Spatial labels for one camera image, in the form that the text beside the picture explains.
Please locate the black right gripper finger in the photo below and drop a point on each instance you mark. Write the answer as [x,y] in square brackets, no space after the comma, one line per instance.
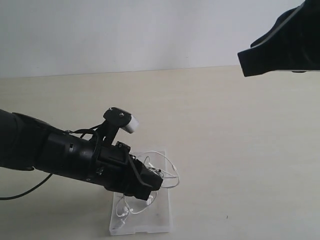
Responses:
[292,44]

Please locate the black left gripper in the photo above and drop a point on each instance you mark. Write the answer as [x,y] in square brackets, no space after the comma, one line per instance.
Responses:
[119,171]

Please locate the white wired earphones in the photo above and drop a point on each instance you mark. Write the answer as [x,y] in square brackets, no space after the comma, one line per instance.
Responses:
[122,207]

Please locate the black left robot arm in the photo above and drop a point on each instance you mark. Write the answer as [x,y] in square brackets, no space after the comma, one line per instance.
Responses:
[88,155]

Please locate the clear plastic storage case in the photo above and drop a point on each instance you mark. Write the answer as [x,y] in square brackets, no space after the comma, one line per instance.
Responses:
[157,218]

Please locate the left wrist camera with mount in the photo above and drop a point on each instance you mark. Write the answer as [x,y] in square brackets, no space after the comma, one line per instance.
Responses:
[114,119]

